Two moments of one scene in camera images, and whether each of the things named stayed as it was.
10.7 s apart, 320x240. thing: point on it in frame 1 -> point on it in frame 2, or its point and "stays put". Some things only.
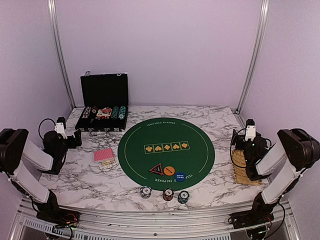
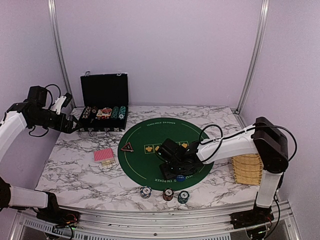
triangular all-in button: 157,169 -> 127,147
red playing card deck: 105,156 stays put
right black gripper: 239,138 -> 166,173
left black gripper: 73,144 -> 67,123
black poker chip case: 104,103 stays put
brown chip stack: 168,194 stays put
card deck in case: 105,112 stays put
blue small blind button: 180,176 stays put
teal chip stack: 183,197 stays put
